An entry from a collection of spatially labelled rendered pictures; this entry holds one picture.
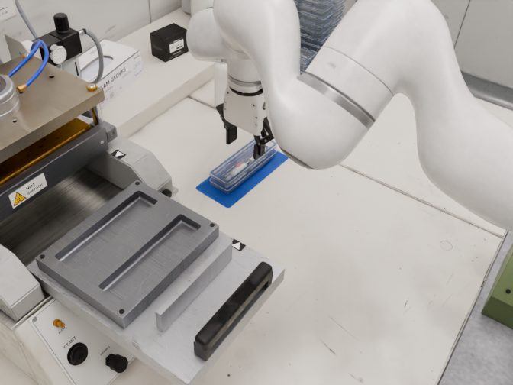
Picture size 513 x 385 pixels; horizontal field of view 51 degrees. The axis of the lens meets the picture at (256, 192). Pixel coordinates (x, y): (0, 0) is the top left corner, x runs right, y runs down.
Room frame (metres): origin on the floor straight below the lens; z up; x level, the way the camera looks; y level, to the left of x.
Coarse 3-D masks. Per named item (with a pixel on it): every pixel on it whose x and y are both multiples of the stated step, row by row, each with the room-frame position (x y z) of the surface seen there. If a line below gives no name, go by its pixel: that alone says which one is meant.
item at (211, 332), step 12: (264, 264) 0.46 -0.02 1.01; (252, 276) 0.44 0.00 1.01; (264, 276) 0.44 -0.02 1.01; (240, 288) 0.42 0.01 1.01; (252, 288) 0.42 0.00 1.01; (228, 300) 0.40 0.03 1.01; (240, 300) 0.40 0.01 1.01; (216, 312) 0.38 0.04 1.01; (228, 312) 0.38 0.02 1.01; (216, 324) 0.36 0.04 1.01; (228, 324) 0.37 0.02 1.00; (204, 336) 0.35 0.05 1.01; (216, 336) 0.35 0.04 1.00; (204, 348) 0.34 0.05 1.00; (204, 360) 0.34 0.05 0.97
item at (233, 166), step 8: (248, 144) 0.99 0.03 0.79; (272, 144) 0.99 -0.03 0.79; (240, 152) 0.96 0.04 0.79; (248, 152) 0.96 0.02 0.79; (232, 160) 0.93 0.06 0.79; (240, 160) 0.93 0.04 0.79; (248, 160) 0.93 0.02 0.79; (216, 168) 0.90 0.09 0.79; (224, 168) 0.90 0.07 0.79; (232, 168) 0.90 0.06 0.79; (240, 168) 0.90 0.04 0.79; (216, 176) 0.87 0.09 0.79; (224, 176) 0.87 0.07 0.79; (232, 176) 0.87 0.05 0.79
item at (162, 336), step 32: (224, 256) 0.48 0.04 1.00; (256, 256) 0.51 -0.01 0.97; (64, 288) 0.43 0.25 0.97; (192, 288) 0.42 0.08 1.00; (224, 288) 0.45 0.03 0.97; (96, 320) 0.39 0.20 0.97; (160, 320) 0.37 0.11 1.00; (192, 320) 0.39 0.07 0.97; (160, 352) 0.34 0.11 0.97; (192, 352) 0.35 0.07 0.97; (192, 384) 0.31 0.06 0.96
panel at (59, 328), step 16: (48, 304) 0.43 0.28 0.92; (32, 320) 0.41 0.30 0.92; (48, 320) 0.42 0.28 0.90; (64, 320) 0.43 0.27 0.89; (80, 320) 0.44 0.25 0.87; (48, 336) 0.40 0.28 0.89; (64, 336) 0.42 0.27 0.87; (80, 336) 0.43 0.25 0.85; (96, 336) 0.44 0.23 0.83; (64, 352) 0.40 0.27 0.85; (96, 352) 0.42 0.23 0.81; (112, 352) 0.44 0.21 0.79; (128, 352) 0.45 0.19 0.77; (64, 368) 0.39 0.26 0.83; (80, 368) 0.40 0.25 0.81; (96, 368) 0.41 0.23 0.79; (80, 384) 0.38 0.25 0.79; (96, 384) 0.39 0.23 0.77
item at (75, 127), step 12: (72, 120) 0.69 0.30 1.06; (60, 132) 0.65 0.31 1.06; (72, 132) 0.66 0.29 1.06; (84, 132) 0.67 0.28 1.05; (36, 144) 0.62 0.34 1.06; (48, 144) 0.62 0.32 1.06; (60, 144) 0.63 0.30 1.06; (12, 156) 0.59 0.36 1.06; (24, 156) 0.59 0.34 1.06; (36, 156) 0.60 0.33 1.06; (0, 168) 0.56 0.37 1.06; (12, 168) 0.57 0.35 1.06; (24, 168) 0.57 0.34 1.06; (0, 180) 0.54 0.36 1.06
